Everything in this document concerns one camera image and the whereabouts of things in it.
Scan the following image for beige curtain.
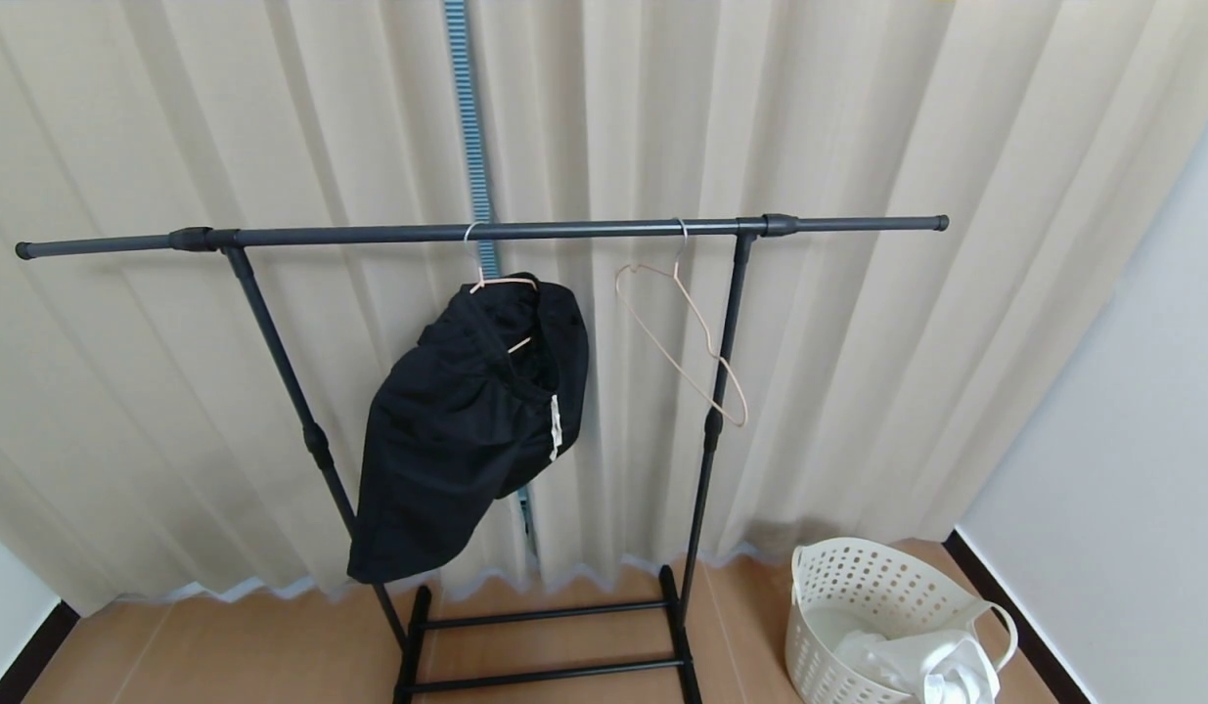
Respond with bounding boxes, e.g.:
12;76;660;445
0;0;1208;612

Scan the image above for white printed t-shirt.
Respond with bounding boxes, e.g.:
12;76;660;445
833;626;1001;704

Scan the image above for pink clothes hanger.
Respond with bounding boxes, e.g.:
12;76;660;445
615;217;749;429
464;221;541;355

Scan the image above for black clothes rack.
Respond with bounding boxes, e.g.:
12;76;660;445
15;213;950;704

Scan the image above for white laundry basket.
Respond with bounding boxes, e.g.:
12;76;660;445
785;537;1018;704

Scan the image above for black shorts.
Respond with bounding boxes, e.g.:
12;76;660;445
346;272;590;585

